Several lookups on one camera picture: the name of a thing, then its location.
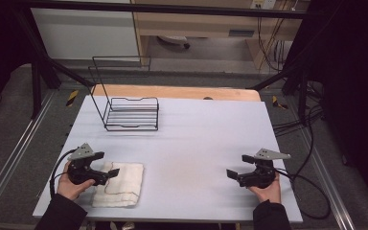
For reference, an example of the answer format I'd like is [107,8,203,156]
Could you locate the light wooden desk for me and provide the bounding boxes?
[130,0,311,72]

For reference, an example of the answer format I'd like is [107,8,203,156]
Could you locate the right hand-held gripper cable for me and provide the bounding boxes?
[274,167,332,221]

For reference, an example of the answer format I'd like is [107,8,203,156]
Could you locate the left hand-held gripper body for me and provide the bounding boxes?
[66,142,109,187]

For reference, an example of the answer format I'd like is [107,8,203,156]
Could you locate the black metal frame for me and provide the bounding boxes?
[11,0,320,126]

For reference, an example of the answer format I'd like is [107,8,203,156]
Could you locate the hanging cables under desk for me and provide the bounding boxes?
[256,0,299,73]

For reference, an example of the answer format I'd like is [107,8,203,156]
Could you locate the hand-held gripper cable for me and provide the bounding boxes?
[274,167,332,221]
[49,148,79,199]

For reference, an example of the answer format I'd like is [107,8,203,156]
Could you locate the bundle of black floor cables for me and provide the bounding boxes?
[272,80,326,138]

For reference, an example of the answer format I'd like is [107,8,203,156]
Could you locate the white towel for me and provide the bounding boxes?
[91,161,145,209]

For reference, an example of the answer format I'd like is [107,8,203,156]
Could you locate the person's left hand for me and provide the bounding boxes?
[57,161,96,201]

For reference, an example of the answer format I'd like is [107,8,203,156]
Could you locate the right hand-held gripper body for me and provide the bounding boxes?
[238,148,292,190]

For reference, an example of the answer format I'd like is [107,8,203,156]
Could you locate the aluminium floor rail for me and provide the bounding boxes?
[0,90,58,219]
[298,126,357,230]

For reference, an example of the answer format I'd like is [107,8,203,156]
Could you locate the left hand-held gripper cable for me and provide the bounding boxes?
[49,148,79,199]

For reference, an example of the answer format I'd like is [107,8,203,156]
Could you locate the white wall socket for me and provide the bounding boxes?
[250,0,278,11]

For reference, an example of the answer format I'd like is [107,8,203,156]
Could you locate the person's right hand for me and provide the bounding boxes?
[247,172,283,204]

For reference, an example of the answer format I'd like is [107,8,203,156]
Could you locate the white cabinet panel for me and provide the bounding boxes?
[30,7,140,60]

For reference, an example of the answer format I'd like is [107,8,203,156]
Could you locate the white chair base foot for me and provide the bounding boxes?
[156,34,192,50]

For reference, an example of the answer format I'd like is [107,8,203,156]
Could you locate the black wire rack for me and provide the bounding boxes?
[88,56,160,132]

